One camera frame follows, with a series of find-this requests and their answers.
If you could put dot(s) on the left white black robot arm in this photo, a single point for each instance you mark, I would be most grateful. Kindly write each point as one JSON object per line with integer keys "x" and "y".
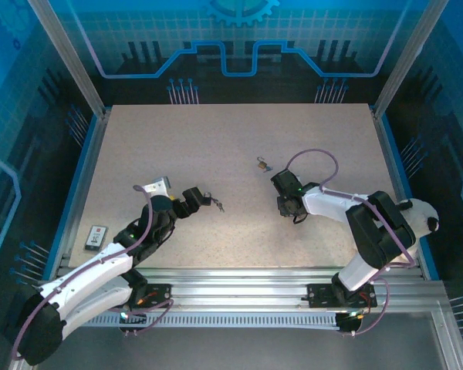
{"x": 92, "y": 266}

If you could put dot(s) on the blue table edge strip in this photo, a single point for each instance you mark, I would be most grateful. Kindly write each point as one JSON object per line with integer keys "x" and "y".
{"x": 81, "y": 163}
{"x": 396, "y": 162}

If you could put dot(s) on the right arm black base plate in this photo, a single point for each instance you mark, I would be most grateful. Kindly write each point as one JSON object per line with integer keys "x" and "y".
{"x": 320, "y": 294}

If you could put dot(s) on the brass padlock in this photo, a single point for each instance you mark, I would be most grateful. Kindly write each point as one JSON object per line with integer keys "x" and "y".
{"x": 261, "y": 164}

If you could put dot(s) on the aluminium table side rail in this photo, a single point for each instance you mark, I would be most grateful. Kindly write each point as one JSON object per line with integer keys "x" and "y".
{"x": 92, "y": 162}
{"x": 387, "y": 162}

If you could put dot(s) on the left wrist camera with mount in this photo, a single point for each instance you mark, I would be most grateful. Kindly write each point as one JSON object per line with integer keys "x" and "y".
{"x": 158, "y": 187}

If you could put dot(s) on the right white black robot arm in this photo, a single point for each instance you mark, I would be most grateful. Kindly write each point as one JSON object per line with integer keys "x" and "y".
{"x": 332, "y": 204}

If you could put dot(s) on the aluminium frame post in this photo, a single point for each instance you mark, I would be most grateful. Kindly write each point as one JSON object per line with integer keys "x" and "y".
{"x": 69, "y": 61}
{"x": 409, "y": 58}

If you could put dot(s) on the black controller box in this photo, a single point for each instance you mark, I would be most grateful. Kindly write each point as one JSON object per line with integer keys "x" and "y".
{"x": 133, "y": 317}
{"x": 349, "y": 323}

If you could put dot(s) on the grey metal panel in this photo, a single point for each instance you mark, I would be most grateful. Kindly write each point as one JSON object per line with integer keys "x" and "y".
{"x": 235, "y": 350}

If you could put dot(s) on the aluminium mounting rail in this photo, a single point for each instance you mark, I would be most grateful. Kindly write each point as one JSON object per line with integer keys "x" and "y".
{"x": 235, "y": 285}

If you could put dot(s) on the white plush dog toy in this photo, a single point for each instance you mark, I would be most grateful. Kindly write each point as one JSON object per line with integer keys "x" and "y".
{"x": 422, "y": 214}

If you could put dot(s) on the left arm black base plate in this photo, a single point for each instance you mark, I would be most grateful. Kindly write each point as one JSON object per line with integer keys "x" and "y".
{"x": 160, "y": 294}

